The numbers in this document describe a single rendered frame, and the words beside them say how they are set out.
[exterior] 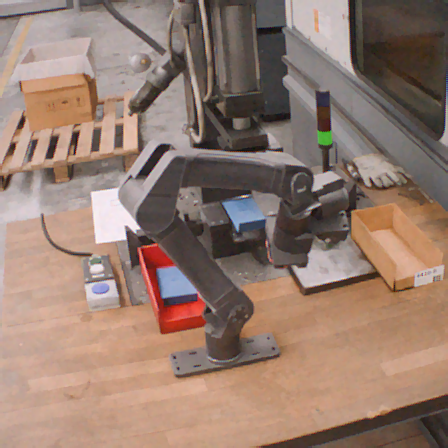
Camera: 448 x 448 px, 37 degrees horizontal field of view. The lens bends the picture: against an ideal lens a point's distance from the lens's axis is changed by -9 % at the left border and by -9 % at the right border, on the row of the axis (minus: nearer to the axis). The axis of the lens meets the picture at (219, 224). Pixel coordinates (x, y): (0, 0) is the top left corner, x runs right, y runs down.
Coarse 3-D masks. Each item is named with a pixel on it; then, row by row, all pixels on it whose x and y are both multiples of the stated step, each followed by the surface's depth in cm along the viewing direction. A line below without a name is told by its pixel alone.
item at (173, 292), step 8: (160, 272) 158; (168, 272) 157; (176, 272) 157; (160, 280) 155; (168, 280) 154; (176, 280) 154; (184, 280) 154; (168, 288) 152; (176, 288) 152; (184, 288) 151; (192, 288) 151; (168, 296) 145; (176, 296) 145; (184, 296) 145; (192, 296) 146; (168, 304) 147
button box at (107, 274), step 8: (48, 240) 175; (64, 248) 170; (96, 256) 161; (104, 256) 161; (88, 264) 158; (104, 264) 158; (88, 272) 155; (104, 272) 155; (112, 272) 155; (88, 280) 153; (96, 280) 153; (104, 280) 153
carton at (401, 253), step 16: (368, 208) 163; (384, 208) 164; (352, 224) 163; (368, 224) 165; (384, 224) 166; (400, 224) 162; (368, 240) 154; (384, 240) 162; (400, 240) 161; (416, 240) 154; (368, 256) 156; (384, 256) 146; (400, 256) 155; (416, 256) 155; (432, 256) 147; (384, 272) 147; (400, 272) 150; (416, 272) 143; (432, 272) 145; (400, 288) 144
